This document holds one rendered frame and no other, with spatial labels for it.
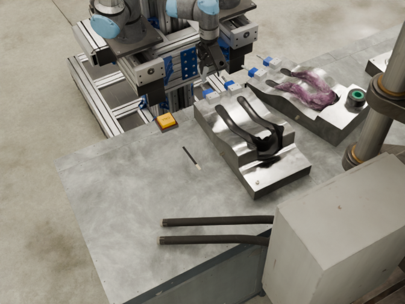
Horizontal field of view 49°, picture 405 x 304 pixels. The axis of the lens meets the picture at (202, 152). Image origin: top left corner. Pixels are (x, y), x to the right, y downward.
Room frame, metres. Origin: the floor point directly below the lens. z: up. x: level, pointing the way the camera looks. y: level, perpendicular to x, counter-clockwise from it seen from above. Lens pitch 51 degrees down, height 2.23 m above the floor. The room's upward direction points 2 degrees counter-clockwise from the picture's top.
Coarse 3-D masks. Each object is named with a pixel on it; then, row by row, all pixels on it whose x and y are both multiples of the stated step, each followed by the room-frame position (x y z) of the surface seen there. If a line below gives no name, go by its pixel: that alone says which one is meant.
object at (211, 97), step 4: (200, 84) 1.46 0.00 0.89; (204, 88) 1.43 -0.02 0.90; (204, 92) 1.40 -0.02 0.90; (208, 92) 1.40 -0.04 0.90; (212, 92) 1.38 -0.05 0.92; (216, 92) 1.38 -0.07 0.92; (204, 96) 1.39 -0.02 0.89; (208, 96) 1.36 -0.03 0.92; (212, 96) 1.36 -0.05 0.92; (216, 96) 1.36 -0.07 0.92; (208, 100) 1.35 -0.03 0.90; (212, 100) 1.34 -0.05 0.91; (216, 100) 1.35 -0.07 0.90
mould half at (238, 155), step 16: (224, 96) 1.39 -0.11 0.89; (208, 112) 1.29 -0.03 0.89; (240, 112) 1.29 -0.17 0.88; (208, 128) 1.23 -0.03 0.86; (224, 128) 1.20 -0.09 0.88; (256, 128) 1.16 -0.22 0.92; (288, 128) 1.14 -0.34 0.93; (224, 144) 1.11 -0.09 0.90; (240, 144) 1.07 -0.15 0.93; (288, 144) 1.11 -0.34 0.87; (240, 160) 1.02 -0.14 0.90; (256, 160) 1.04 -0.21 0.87; (272, 160) 1.05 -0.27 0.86; (288, 160) 1.04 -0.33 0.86; (304, 160) 1.04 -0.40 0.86; (240, 176) 0.99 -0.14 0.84; (256, 176) 0.97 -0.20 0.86; (272, 176) 0.97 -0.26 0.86; (288, 176) 0.97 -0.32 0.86; (256, 192) 0.91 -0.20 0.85
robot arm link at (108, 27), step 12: (96, 0) 1.52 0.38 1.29; (108, 0) 1.48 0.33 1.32; (120, 0) 1.51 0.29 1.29; (96, 12) 1.49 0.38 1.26; (108, 12) 1.47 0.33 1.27; (120, 12) 1.48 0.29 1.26; (96, 24) 1.47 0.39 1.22; (108, 24) 1.45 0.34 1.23; (120, 24) 1.48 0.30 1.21; (108, 36) 1.46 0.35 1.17
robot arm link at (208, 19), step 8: (200, 0) 1.38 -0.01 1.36; (208, 0) 1.38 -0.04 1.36; (216, 0) 1.38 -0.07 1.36; (200, 8) 1.36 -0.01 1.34; (208, 8) 1.35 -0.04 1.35; (216, 8) 1.36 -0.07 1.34; (200, 16) 1.36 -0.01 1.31; (208, 16) 1.35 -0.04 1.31; (216, 16) 1.36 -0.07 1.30; (200, 24) 1.37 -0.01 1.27; (208, 24) 1.35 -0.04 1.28; (216, 24) 1.36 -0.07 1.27
